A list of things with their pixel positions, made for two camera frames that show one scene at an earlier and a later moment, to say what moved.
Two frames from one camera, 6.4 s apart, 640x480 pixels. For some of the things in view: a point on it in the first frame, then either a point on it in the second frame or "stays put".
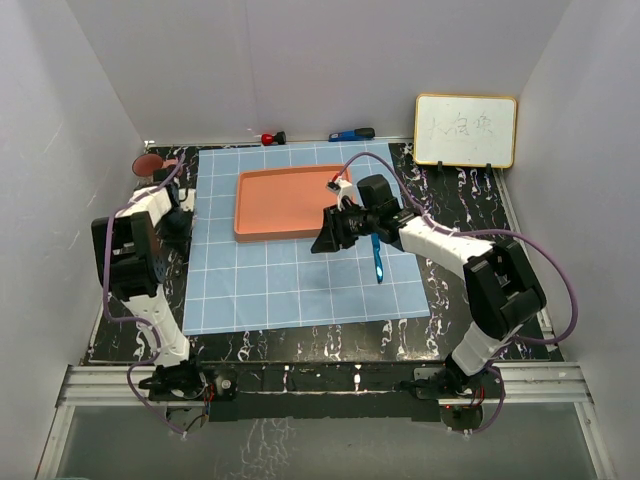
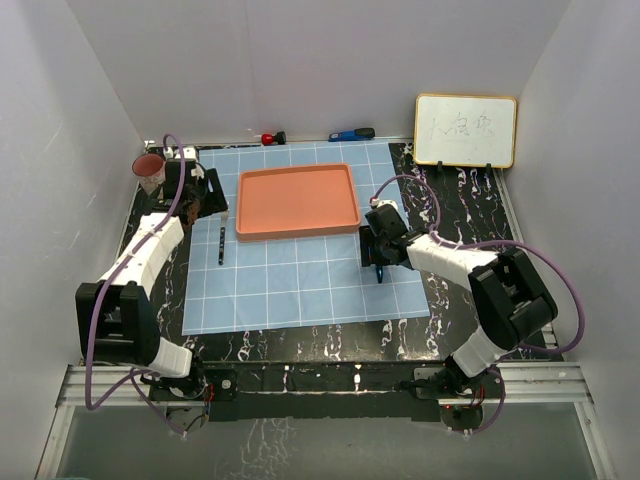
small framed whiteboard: [465, 130] stays put
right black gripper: [333, 236] → [369, 255]
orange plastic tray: [281, 202] stays put
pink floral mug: [143, 166] stays put
